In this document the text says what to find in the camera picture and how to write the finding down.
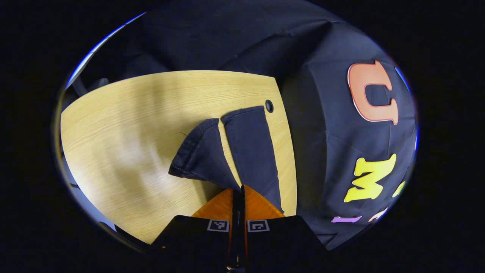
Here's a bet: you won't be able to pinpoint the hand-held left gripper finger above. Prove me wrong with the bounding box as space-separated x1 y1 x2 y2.
240 185 329 273
150 188 238 273

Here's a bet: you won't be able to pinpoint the black backdrop cloth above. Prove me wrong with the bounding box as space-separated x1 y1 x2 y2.
76 0 419 251

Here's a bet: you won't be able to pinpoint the dark jeans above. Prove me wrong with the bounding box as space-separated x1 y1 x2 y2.
169 106 285 213

